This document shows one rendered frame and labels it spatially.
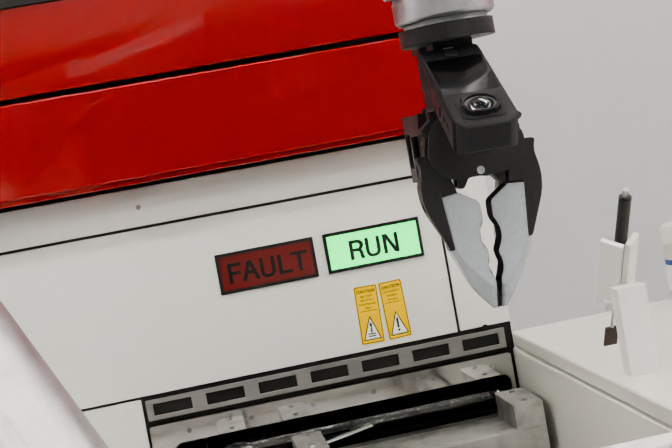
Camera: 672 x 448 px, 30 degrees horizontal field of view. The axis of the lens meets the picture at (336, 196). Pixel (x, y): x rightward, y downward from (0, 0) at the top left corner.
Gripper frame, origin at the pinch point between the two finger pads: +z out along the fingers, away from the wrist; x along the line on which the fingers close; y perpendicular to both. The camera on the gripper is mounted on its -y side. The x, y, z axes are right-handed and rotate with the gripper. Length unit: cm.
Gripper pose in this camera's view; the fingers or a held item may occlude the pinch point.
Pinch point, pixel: (499, 290)
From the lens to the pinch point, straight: 93.2
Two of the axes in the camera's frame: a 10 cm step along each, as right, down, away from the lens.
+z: 1.8, 9.8, 0.5
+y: -1.4, -0.3, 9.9
